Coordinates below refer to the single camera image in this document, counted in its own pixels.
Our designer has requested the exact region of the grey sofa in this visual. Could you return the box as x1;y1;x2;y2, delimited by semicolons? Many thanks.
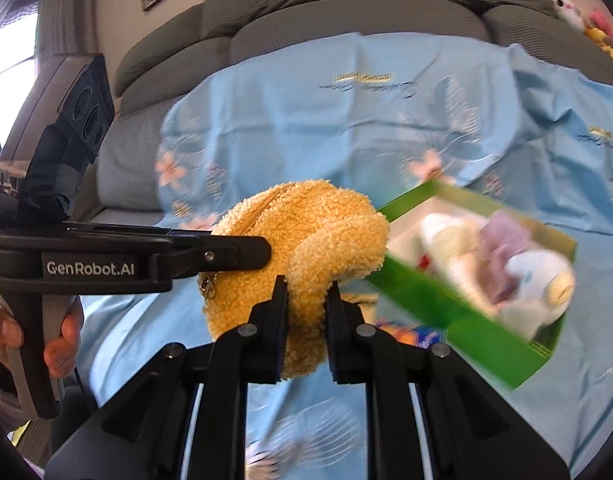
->
35;0;613;221

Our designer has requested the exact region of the yellow fuzzy pouch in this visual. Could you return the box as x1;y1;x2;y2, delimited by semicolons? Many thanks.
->
199;180;390;379

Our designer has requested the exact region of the light blue plush toy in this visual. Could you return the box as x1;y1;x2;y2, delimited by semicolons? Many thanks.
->
497;249;575;341

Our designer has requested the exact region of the cream white towel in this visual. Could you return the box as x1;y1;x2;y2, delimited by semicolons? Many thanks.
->
419;212;495;318

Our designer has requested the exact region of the orange blue tissue pack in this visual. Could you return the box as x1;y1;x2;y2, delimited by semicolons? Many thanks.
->
376;320;445;349

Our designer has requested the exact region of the person left hand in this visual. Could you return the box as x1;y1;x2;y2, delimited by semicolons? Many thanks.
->
0;299;85;380

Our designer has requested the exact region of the red white small pouch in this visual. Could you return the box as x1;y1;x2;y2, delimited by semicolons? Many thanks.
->
418;254;433;272

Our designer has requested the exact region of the green cardboard box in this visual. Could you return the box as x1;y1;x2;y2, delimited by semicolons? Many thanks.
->
368;180;577;389

